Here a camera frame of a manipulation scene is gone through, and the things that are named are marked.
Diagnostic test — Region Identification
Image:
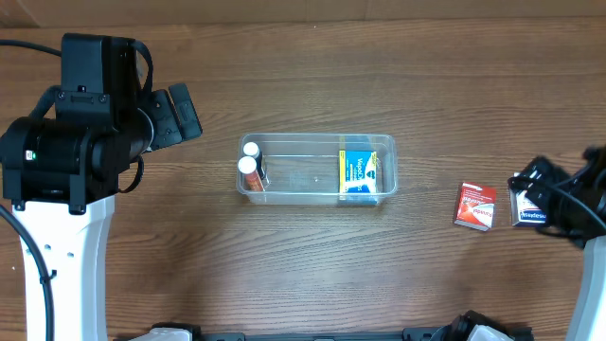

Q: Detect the white blue plaster box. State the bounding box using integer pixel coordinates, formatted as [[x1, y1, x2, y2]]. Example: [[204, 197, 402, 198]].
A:
[[509, 187, 547, 227]]

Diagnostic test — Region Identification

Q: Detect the red white medicine box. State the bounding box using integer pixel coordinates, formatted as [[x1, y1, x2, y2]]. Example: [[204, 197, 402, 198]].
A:
[[454, 182, 496, 231]]

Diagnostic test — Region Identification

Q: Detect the black tube white cap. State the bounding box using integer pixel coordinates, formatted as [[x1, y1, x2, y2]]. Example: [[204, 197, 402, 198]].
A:
[[242, 142, 267, 180]]

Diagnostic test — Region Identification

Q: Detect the orange tube white cap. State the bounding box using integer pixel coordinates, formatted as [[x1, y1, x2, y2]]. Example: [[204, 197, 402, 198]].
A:
[[238, 156, 264, 191]]

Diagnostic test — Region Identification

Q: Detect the clear plastic container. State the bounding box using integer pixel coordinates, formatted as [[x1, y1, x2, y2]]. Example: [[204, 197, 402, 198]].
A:
[[236, 133, 399, 206]]

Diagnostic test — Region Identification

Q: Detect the blue yellow medicine box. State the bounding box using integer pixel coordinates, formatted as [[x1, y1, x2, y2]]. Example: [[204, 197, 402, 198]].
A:
[[339, 150, 378, 193]]

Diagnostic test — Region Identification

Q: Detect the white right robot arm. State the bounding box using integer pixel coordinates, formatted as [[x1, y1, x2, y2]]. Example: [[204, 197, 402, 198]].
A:
[[508, 147, 605, 341]]

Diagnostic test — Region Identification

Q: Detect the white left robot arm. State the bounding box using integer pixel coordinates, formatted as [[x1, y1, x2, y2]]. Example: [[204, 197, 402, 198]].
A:
[[1, 83, 202, 340]]

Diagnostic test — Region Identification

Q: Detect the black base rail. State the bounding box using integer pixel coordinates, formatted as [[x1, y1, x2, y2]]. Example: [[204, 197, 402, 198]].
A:
[[155, 323, 536, 341]]

